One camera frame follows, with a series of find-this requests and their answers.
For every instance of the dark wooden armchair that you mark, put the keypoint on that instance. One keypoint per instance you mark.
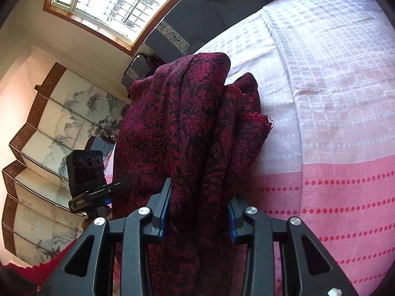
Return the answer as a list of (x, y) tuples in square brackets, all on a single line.
[(137, 67)]

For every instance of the wooden framed barred window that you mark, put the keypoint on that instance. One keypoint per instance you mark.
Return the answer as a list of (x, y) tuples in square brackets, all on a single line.
[(117, 3)]

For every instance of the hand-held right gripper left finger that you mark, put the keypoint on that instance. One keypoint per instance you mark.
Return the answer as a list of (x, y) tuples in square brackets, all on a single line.
[(160, 209)]

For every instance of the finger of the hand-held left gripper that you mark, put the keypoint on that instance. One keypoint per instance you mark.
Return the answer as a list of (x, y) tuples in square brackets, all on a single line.
[(118, 183)]

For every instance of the dark red floral sweater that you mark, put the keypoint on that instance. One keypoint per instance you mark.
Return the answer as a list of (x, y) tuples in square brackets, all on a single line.
[(185, 129)]

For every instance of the pink and white checked bedsheet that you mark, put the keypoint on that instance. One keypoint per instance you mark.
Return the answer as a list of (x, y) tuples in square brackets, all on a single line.
[(339, 129)]

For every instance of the plain grey-blue cushion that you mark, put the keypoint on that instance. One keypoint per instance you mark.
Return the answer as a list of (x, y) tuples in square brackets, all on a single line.
[(237, 9)]

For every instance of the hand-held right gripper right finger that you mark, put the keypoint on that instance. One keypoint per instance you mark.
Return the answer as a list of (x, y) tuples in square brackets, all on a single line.
[(234, 222)]

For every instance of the grey-blue sofa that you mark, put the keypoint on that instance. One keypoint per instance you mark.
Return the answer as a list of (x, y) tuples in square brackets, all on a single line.
[(197, 21)]

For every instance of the painted folding screen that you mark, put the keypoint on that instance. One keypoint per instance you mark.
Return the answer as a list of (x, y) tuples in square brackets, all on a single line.
[(46, 148)]

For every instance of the red cloth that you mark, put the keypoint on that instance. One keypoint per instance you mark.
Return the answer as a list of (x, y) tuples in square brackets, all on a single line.
[(24, 277)]

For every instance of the wooden chair with blue cushion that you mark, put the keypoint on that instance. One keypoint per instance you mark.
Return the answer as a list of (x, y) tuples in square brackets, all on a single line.
[(98, 145)]

